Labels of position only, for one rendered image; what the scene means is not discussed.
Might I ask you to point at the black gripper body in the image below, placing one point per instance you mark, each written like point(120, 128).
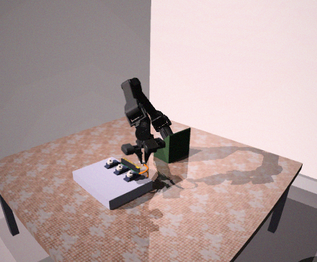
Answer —
point(128, 149)

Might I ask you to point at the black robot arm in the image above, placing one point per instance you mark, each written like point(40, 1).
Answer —
point(138, 105)

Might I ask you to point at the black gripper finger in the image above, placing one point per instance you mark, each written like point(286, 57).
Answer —
point(139, 155)
point(146, 156)

